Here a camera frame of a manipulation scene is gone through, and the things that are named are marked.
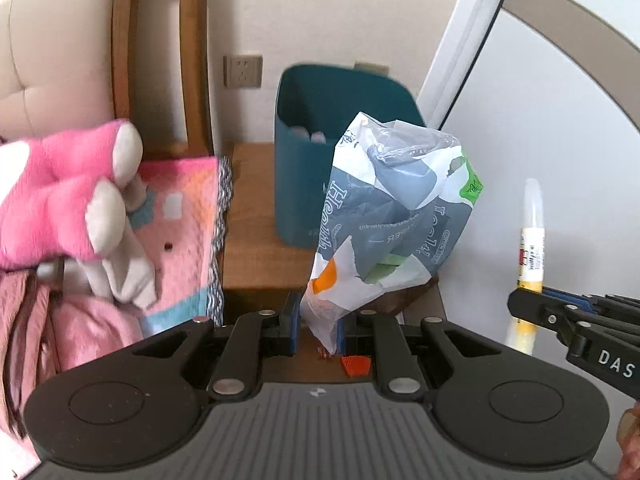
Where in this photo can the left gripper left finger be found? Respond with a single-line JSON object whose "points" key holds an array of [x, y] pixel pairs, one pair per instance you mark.
{"points": [[141, 403]]}

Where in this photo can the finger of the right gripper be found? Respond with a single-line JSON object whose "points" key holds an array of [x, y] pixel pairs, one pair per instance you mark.
{"points": [[549, 313], [593, 302]]}

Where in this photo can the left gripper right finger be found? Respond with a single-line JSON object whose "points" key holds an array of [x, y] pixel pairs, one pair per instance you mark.
{"points": [[495, 403]]}

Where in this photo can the yellow white tube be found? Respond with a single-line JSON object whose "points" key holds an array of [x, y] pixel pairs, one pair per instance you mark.
{"points": [[521, 334]]}

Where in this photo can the orange foam fruit net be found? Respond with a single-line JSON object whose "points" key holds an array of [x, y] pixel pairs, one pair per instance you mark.
{"points": [[356, 366]]}

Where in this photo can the grey white health bag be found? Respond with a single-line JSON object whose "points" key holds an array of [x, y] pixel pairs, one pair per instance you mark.
{"points": [[398, 199]]}

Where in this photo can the maroon candy wrapper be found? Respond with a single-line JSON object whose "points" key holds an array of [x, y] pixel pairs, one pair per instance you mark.
{"points": [[323, 354]]}

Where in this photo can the white tissue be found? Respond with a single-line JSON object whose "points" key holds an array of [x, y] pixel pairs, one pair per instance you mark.
{"points": [[302, 133]]}

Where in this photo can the teal deer trash bin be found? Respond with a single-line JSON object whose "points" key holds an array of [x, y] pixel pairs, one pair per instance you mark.
{"points": [[322, 98]]}

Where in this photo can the person's right hand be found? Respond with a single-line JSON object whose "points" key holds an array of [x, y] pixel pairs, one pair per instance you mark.
{"points": [[628, 438]]}

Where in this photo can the pink fleece blanket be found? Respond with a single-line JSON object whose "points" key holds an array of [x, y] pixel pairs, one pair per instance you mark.
{"points": [[84, 328]]}

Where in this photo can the mauve folded quilted jacket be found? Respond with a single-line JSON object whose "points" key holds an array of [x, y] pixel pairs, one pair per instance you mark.
{"points": [[28, 347]]}

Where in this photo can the wooden nightstand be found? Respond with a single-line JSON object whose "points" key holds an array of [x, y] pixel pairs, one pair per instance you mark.
{"points": [[258, 270]]}

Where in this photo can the colourful cartoon bed sheet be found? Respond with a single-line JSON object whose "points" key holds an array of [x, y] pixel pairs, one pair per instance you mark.
{"points": [[181, 228]]}

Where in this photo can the pink plush toy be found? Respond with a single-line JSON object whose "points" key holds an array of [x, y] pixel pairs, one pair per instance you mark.
{"points": [[62, 195]]}

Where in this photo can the beige padded headboard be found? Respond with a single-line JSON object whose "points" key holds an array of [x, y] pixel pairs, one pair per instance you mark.
{"points": [[56, 67]]}

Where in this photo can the wall power socket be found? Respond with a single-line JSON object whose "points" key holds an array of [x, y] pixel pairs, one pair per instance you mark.
{"points": [[242, 71]]}

